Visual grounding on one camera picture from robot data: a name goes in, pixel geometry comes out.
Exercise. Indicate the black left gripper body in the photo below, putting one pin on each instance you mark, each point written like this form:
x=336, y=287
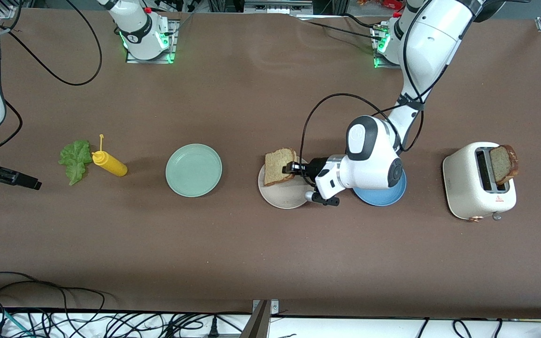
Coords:
x=315, y=167

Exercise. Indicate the brown bread slice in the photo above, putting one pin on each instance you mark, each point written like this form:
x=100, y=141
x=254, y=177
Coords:
x=503, y=164
x=275, y=169

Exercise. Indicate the green lettuce leaf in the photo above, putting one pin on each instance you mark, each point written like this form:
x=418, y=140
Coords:
x=77, y=157

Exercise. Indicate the yellow mustard squeeze bottle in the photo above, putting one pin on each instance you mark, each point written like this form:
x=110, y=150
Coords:
x=111, y=165

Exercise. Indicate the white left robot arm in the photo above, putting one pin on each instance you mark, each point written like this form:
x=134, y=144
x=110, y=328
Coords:
x=430, y=42

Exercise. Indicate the beige plate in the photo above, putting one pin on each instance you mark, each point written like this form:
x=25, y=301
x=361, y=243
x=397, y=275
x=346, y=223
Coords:
x=284, y=199

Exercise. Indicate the blue plate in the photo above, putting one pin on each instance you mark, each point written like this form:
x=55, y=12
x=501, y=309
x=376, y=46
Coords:
x=383, y=199

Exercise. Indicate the light green plate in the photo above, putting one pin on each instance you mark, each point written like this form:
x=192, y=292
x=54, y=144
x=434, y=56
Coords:
x=194, y=170

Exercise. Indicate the white toaster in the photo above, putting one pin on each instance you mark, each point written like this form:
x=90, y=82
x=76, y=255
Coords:
x=463, y=183

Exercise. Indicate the grey metal box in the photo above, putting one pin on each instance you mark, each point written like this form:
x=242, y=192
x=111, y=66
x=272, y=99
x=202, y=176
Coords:
x=277, y=7

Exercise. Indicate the black power plug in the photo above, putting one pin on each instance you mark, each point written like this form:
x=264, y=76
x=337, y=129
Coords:
x=213, y=326

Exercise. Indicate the red packaged item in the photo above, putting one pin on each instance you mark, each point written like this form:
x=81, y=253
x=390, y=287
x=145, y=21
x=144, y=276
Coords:
x=385, y=3

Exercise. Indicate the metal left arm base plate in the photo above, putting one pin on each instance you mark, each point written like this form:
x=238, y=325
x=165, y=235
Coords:
x=378, y=65

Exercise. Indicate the metal table bracket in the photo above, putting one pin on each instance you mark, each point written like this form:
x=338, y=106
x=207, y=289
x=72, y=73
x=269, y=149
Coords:
x=261, y=321

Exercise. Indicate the aluminium frame rail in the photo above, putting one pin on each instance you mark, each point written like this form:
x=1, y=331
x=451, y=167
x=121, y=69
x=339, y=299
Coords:
x=10, y=9

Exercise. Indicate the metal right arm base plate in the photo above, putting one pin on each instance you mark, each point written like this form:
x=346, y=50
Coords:
x=173, y=37

